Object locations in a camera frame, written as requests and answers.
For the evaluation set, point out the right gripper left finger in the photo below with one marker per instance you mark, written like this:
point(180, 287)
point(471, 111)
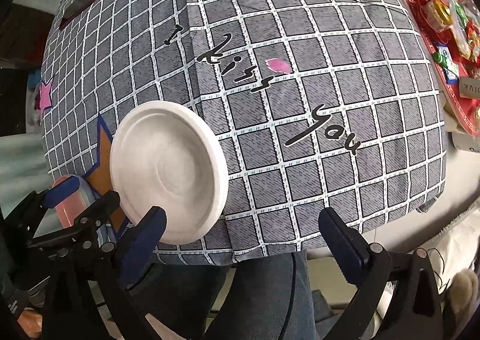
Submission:
point(120, 264)

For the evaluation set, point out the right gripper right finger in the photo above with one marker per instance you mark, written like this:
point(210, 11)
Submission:
point(414, 311)

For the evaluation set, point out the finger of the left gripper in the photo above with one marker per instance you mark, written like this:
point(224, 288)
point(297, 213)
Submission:
point(41, 208)
point(84, 228)

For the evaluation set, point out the pink square plate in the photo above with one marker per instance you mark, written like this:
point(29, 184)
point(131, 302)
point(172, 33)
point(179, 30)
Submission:
point(81, 197)

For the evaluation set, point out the small white paper bowl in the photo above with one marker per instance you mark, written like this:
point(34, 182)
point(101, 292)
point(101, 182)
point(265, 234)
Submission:
point(164, 155)

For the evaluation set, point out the dark red phone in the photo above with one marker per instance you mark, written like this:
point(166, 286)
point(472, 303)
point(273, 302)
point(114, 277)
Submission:
point(73, 10)

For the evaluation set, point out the grey checked tablecloth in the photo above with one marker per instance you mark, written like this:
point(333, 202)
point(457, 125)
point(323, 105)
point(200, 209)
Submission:
point(315, 103)

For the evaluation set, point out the red tray with snacks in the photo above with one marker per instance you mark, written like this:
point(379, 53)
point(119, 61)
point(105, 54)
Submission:
point(450, 30)

